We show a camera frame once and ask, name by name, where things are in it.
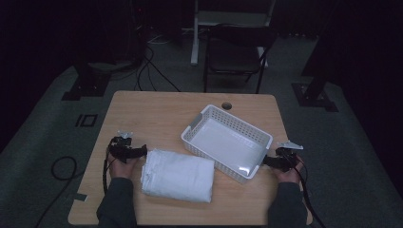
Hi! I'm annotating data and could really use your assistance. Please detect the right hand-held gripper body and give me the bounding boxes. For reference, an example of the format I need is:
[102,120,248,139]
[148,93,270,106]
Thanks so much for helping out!
[275,140,304,173]

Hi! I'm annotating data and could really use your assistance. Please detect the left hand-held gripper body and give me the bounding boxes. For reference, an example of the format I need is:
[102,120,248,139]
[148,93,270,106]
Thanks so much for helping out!
[108,130,135,157]

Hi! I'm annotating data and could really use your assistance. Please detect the white cloth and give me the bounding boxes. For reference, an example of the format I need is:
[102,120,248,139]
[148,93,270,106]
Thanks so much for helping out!
[140,148,216,204]

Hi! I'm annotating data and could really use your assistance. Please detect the white plastic basket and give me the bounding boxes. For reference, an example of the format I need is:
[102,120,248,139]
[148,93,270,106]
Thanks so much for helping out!
[180,104,274,184]

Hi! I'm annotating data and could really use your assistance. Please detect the person's left hand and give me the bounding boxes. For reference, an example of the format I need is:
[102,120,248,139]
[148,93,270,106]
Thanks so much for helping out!
[106,153,143,181]

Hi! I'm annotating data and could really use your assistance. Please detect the person's right hand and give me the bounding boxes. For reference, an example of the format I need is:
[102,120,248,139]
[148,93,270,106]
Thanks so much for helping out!
[271,154,305,185]

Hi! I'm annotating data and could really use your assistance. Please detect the black floor tape marking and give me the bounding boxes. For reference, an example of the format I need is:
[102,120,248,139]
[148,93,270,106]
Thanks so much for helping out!
[74,113,99,128]

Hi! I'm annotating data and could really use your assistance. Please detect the black stand with base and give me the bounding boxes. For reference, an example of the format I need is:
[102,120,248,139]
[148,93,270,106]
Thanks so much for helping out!
[291,0,359,113]
[61,47,112,102]

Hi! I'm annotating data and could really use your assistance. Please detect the black folding chair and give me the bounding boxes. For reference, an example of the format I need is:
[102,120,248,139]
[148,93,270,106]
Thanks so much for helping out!
[202,23,278,95]

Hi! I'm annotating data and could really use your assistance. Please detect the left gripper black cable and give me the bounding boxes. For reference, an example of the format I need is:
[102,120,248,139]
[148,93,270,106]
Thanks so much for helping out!
[101,143,119,196]

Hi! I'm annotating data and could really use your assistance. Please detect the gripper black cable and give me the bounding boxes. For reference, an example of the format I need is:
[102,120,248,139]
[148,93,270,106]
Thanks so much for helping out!
[279,148,327,228]
[101,143,119,196]

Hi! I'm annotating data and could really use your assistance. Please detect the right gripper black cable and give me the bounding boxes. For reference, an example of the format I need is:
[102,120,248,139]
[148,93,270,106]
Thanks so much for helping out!
[279,148,327,228]

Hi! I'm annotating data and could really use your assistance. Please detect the looped black floor cable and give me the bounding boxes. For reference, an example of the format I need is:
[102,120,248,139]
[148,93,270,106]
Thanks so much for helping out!
[33,155,86,228]

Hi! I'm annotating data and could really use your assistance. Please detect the black floor cables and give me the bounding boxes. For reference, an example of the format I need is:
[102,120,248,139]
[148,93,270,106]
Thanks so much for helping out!
[134,46,182,93]

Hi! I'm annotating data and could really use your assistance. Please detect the white desk frame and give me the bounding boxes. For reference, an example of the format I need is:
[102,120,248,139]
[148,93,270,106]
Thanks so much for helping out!
[189,0,278,68]

